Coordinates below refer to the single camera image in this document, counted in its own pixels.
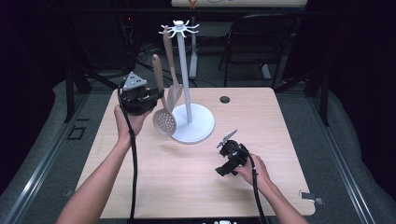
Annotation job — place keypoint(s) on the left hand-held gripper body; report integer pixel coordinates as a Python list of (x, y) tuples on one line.
[(135, 96)]

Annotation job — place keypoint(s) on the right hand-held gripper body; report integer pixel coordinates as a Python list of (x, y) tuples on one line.
[(235, 154)]

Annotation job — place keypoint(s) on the beige solid spatula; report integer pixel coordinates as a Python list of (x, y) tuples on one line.
[(175, 93)]

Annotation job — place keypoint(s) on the beige perforated skimmer spoon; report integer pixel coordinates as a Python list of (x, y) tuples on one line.
[(164, 121)]

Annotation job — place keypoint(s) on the white utensil rack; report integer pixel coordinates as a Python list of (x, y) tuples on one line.
[(199, 124)]

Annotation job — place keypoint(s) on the person's right hand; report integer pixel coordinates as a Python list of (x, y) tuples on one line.
[(255, 174)]

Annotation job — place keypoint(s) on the person's left hand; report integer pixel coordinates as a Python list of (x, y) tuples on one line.
[(130, 124)]

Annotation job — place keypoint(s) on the white device at table edge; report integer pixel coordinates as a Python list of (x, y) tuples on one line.
[(222, 222)]

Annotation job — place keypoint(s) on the grey tape piece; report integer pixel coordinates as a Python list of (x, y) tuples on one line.
[(69, 193), (311, 198)]

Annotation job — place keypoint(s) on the black folding chair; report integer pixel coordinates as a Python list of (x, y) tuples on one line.
[(258, 34)]

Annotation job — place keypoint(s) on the black metal frame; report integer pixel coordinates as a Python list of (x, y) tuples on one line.
[(70, 90), (323, 93)]

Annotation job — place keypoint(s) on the aluminium rail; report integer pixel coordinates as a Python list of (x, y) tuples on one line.
[(40, 165), (342, 165)]

